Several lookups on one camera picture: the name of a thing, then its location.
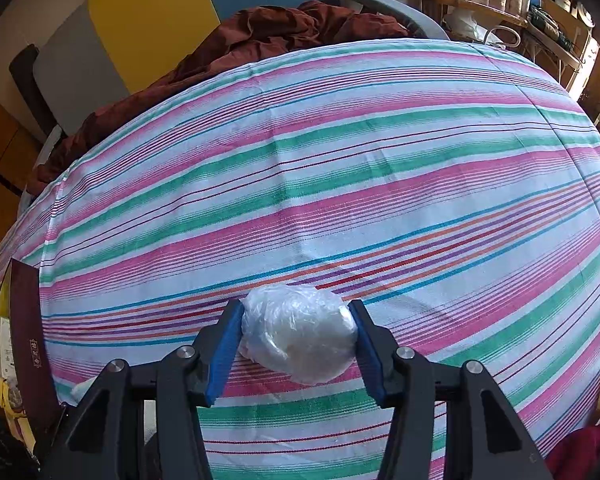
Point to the dark red cloth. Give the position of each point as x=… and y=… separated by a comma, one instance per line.
x=580, y=455

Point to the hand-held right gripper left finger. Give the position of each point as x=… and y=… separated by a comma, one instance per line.
x=225, y=350

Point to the white metal rack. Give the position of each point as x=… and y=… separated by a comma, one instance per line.
x=555, y=35

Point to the grey yellow blue armchair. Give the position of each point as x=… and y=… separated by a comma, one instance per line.
x=145, y=20

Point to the white plastic-wrapped ball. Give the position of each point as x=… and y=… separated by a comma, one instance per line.
x=300, y=335

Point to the white plastic bag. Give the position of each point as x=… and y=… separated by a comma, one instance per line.
x=465, y=22

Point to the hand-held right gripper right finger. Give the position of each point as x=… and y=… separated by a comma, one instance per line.
x=370, y=350

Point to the gold lined gift box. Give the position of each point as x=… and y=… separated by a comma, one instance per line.
x=30, y=340

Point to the maroon blanket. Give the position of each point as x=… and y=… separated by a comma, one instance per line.
x=280, y=25

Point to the wooden wardrobe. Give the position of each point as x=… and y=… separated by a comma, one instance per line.
x=0, y=160

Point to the striped bed sheet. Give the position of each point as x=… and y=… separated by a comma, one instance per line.
x=330, y=160

